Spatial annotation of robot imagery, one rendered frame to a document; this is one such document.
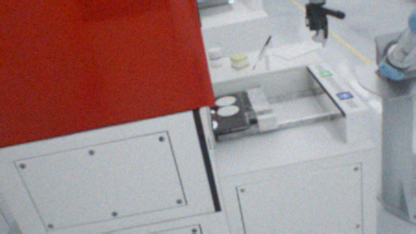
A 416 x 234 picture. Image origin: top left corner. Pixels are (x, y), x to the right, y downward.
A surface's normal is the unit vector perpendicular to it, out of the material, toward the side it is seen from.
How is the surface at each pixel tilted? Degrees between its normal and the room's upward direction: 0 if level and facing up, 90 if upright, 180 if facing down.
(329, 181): 90
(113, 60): 90
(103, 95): 90
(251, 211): 90
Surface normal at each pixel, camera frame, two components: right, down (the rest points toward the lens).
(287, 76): 0.06, 0.44
